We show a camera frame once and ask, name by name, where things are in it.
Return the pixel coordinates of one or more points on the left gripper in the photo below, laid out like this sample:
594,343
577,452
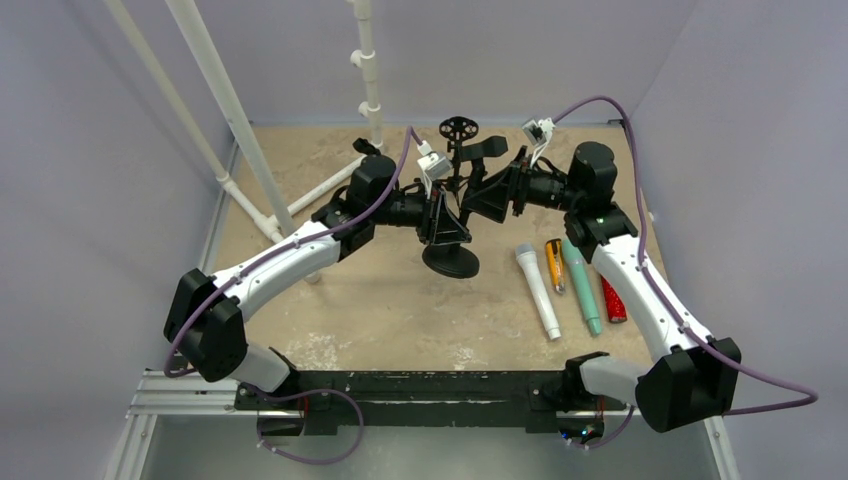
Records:
439,227

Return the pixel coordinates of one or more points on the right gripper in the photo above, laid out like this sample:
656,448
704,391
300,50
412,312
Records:
519,187

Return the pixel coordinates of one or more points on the black round-base mic stand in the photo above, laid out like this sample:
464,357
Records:
454,260

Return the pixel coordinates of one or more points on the white microphone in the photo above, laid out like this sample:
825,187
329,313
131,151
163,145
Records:
528,261

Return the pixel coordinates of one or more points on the black tripod stand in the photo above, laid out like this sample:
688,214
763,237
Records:
364,147
456,130

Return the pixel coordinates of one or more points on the yellow utility knife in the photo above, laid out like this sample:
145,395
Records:
553,252

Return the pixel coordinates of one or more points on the teal toy microphone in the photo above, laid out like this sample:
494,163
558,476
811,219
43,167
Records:
582,287

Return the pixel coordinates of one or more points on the red glitter microphone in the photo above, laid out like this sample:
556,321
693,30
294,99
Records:
615,308

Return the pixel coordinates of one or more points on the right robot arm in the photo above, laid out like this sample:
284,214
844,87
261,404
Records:
687,382

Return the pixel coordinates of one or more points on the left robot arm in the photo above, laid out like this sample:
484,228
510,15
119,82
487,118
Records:
205,323

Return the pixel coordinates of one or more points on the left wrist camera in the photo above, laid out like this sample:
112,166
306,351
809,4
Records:
434,165

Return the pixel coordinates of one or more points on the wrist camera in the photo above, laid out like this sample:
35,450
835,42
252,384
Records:
539,132
434,165

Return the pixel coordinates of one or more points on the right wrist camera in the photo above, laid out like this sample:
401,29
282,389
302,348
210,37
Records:
539,132

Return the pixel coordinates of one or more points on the white PVC pipe frame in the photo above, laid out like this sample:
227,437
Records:
206,55

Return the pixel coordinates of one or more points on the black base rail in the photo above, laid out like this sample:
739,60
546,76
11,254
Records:
321,402

